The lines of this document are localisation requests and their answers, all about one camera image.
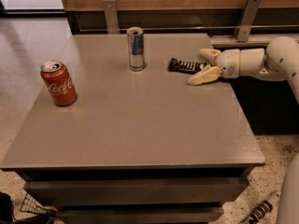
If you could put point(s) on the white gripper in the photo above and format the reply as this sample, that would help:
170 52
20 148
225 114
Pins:
229 62

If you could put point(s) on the black rxbar chocolate bar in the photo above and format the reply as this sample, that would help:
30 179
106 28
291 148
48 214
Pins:
186 67

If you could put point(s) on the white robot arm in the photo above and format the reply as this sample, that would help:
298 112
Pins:
278 62

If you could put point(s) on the silver blue red bull can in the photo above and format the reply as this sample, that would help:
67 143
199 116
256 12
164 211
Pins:
135 40

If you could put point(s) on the grey drawer cabinet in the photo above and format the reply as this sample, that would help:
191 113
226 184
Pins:
136 147

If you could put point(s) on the red coca-cola can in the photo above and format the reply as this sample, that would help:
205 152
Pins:
59 83

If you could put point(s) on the white power strip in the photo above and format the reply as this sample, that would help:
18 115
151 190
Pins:
265 207

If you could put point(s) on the right metal bracket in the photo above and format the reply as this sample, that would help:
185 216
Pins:
242 30

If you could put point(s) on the metal bracket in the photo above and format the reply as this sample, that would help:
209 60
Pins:
111 16
242 30

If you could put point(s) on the left metal bracket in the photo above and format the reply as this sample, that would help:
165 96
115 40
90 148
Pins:
111 16

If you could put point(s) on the black wire basket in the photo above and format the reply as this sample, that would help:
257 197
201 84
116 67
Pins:
30 211

